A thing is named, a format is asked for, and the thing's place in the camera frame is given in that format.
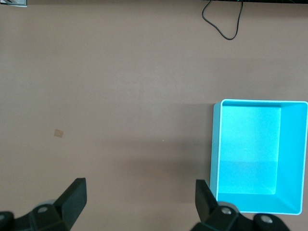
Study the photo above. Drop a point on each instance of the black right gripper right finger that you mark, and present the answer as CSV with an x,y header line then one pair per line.
x,y
207,207

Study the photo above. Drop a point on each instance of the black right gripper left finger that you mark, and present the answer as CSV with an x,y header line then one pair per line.
x,y
69,202

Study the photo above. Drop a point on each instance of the teal plastic bin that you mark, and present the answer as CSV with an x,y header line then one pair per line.
x,y
250,154

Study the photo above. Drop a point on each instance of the light brown tape square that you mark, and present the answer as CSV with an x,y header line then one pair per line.
x,y
59,133

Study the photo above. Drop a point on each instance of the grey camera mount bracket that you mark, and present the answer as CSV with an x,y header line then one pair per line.
x,y
14,3

